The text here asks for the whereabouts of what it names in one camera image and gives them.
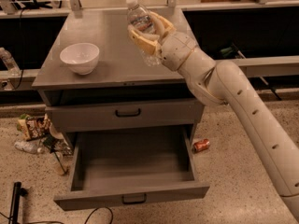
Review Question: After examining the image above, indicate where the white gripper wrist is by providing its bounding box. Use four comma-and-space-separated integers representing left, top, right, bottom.
128, 11, 197, 71

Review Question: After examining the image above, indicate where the clear plastic water bottle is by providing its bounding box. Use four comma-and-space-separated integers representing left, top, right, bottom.
126, 0, 161, 66

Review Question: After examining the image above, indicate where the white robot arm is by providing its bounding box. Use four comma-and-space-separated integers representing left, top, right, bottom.
127, 11, 299, 218

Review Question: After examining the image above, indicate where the grey drawer cabinet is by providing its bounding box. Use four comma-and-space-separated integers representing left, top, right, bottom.
32, 7, 215, 135

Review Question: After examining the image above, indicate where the closed grey upper drawer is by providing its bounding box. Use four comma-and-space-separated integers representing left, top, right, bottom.
46, 99, 204, 133

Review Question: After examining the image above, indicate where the open grey bottom drawer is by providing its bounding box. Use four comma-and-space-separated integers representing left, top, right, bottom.
54, 126, 209, 211

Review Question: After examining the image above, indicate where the crushed plastic bottle on floor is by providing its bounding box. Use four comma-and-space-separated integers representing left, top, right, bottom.
14, 141, 44, 154

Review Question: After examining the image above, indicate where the white ceramic bowl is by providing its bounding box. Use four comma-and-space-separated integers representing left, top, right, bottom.
60, 43, 100, 75

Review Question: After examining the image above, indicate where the red soda can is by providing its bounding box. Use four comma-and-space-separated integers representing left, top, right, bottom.
192, 139, 210, 153

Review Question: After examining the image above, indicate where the snack chip bag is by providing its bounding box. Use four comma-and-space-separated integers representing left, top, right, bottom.
17, 114, 51, 141

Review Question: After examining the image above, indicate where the black stand on floor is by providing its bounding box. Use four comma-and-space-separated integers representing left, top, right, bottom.
8, 182, 28, 224

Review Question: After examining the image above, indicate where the grey metal rail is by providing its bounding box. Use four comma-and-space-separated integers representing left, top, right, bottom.
213, 55, 299, 77

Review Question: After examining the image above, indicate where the clear bottle at left rail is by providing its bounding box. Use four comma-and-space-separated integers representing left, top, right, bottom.
0, 48, 21, 77

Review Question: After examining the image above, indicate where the black floor cable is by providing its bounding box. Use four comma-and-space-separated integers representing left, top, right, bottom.
0, 206, 114, 224

